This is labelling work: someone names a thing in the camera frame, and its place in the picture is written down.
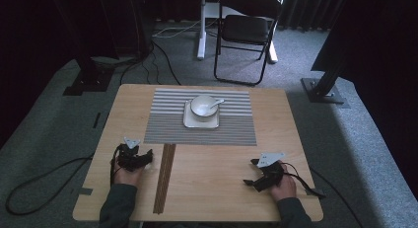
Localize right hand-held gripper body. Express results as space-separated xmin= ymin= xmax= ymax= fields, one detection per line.
xmin=253 ymin=152 xmax=286 ymax=192

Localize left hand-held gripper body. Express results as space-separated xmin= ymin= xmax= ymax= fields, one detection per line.
xmin=116 ymin=137 xmax=146 ymax=173

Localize pair of brown chopsticks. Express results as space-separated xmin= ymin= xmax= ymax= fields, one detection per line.
xmin=152 ymin=143 xmax=177 ymax=215

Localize person's right hand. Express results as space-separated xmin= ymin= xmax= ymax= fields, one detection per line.
xmin=269 ymin=164 xmax=298 ymax=202

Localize person's left hand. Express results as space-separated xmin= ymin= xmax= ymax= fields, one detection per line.
xmin=111 ymin=155 xmax=147 ymax=188

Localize grey striped placemat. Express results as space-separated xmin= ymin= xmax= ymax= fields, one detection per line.
xmin=143 ymin=88 xmax=258 ymax=147

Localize white square plate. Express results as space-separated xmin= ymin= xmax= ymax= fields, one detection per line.
xmin=182 ymin=100 xmax=221 ymax=129

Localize white bowl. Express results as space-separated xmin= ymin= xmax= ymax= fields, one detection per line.
xmin=190 ymin=95 xmax=219 ymax=118

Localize white spoon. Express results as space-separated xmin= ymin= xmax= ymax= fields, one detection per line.
xmin=205 ymin=98 xmax=226 ymax=114

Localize black stand with base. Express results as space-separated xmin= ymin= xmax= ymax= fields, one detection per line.
xmin=48 ymin=0 xmax=116 ymax=98

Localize black folding chair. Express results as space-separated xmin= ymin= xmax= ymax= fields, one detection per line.
xmin=213 ymin=0 xmax=287 ymax=87

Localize dark curtain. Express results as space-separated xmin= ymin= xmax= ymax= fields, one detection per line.
xmin=275 ymin=0 xmax=349 ymax=34

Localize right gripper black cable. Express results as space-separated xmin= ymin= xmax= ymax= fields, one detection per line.
xmin=279 ymin=161 xmax=364 ymax=228

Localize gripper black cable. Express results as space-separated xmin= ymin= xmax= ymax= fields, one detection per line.
xmin=279 ymin=161 xmax=364 ymax=228
xmin=4 ymin=145 xmax=121 ymax=216

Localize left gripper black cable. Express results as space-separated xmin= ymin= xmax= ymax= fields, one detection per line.
xmin=4 ymin=145 xmax=121 ymax=216

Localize black floor cables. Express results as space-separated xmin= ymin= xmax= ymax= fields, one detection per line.
xmin=119 ymin=39 xmax=182 ymax=87

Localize metal stand with base plate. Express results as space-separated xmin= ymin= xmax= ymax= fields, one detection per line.
xmin=300 ymin=56 xmax=349 ymax=106

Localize white desk frame leg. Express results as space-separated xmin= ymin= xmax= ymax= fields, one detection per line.
xmin=196 ymin=0 xmax=209 ymax=60
xmin=267 ymin=39 xmax=279 ymax=64

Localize white cable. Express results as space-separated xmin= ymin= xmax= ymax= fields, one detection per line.
xmin=151 ymin=19 xmax=202 ymax=39

